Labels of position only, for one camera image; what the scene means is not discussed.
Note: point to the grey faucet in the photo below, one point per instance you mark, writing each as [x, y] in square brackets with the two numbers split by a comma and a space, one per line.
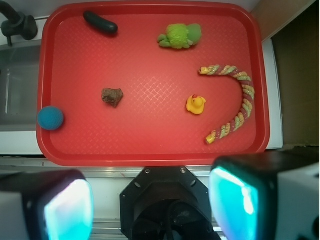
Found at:
[17, 24]

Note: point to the red plastic tray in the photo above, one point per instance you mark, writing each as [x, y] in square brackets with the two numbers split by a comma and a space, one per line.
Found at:
[151, 125]

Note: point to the blue knitted ball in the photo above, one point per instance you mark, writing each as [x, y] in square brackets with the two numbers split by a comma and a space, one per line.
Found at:
[50, 118]

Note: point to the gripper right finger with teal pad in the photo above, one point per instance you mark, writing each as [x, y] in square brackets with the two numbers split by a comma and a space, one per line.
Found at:
[273, 195]

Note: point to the green plush toy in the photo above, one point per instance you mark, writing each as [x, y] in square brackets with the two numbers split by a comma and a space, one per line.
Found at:
[180, 36]

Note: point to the brown rock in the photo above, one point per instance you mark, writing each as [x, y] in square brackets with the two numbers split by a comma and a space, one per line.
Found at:
[112, 96]

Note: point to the brown cardboard box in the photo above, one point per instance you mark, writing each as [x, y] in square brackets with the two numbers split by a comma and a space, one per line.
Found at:
[290, 30]

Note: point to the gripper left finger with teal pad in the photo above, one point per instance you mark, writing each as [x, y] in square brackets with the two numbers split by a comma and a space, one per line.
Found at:
[50, 205]

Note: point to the dark green toy cucumber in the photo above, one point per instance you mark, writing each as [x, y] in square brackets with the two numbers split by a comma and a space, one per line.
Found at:
[101, 24]

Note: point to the multicolour twisted rope toy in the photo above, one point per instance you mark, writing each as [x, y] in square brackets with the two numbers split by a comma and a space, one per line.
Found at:
[248, 99]

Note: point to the yellow rubber duck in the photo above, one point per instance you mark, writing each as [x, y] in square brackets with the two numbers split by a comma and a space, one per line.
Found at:
[195, 104]

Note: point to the grey toy sink basin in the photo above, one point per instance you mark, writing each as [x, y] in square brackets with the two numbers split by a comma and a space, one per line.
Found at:
[19, 75]

